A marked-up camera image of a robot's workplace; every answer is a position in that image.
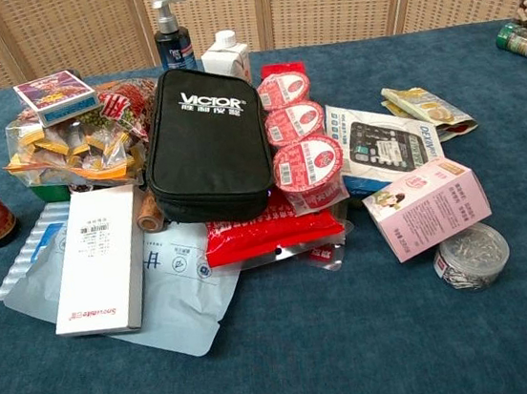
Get green box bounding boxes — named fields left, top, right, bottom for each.
left=30, top=179, right=74, bottom=206

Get small brown cylinder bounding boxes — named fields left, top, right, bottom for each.
left=136, top=190, right=168, bottom=235

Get red bag of green peas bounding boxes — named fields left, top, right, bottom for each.
left=78, top=75, right=165, bottom=150

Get calculator blister pack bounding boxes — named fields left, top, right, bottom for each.
left=323, top=91, right=449, bottom=199

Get dark blue pump bottle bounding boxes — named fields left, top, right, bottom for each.
left=149, top=0, right=199, bottom=75

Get blue tablecloth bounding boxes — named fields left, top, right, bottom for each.
left=0, top=16, right=527, bottom=394

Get pink cardboard box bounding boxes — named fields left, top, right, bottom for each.
left=357, top=152, right=498, bottom=267

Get clear bag of yellow candies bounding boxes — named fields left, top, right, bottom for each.
left=0, top=101, right=149, bottom=199

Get playing card box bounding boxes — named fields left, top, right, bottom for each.
left=11, top=66, right=104, bottom=132

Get green capped jar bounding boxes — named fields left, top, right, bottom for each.
left=494, top=20, right=527, bottom=78

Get white carton with screw cap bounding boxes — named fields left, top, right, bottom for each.
left=198, top=27, right=254, bottom=89

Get light blue foil pouch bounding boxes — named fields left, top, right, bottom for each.
left=0, top=203, right=254, bottom=381

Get black Victor zip case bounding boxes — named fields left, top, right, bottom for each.
left=133, top=58, right=280, bottom=233

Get white Snowmate box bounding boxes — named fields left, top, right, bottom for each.
left=38, top=182, right=158, bottom=341

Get round clear tin of clips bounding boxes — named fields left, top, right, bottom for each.
left=429, top=219, right=515, bottom=297

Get clear ribbed plastic pack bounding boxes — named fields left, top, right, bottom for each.
left=0, top=199, right=83, bottom=302

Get yellow green snack pouch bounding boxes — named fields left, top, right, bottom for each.
left=378, top=77, right=480, bottom=150

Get red snack packet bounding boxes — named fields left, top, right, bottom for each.
left=199, top=181, right=356, bottom=286

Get red cup with barcode lid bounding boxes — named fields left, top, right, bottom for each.
left=255, top=70, right=315, bottom=112
left=269, top=130, right=351, bottom=219
left=262, top=98, right=328, bottom=149

